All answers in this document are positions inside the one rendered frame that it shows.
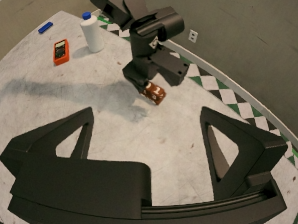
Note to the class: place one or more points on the white bottle with blue cap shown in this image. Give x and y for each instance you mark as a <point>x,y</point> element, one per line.
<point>92,33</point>

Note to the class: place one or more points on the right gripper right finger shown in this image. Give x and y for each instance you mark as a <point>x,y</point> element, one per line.
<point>258,151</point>

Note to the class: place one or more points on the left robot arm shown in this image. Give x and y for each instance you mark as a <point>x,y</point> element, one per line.
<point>143,36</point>

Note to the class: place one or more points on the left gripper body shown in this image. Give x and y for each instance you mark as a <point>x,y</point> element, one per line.
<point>130,70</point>

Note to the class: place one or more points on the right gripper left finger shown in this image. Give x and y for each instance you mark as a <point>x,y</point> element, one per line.
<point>45,139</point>

